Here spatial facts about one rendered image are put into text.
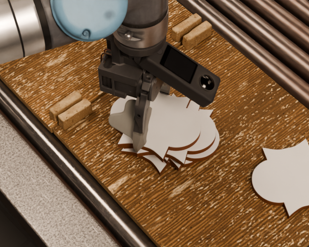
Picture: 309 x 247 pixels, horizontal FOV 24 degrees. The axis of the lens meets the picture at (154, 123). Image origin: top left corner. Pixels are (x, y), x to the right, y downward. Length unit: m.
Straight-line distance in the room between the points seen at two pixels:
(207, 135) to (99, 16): 0.46
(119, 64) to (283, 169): 0.31
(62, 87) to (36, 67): 0.06
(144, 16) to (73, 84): 0.37
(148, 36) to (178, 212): 0.30
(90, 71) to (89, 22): 0.56
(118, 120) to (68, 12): 0.39
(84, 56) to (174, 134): 0.26
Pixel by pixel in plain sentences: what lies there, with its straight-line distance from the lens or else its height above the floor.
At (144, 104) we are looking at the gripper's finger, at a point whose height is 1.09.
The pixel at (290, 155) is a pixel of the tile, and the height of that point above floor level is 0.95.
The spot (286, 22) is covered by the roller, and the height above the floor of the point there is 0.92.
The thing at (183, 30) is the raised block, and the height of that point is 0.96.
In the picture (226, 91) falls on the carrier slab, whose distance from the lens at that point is 1.22.
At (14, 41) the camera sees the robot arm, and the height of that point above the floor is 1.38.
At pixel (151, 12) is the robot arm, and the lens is 0.89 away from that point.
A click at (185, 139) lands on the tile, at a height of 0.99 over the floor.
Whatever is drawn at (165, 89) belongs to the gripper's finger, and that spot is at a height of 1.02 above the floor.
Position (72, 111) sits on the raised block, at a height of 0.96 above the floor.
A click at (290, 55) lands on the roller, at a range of 1.31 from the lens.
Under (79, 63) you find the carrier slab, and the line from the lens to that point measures 1.26.
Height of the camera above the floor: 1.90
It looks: 55 degrees down
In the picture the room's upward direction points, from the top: straight up
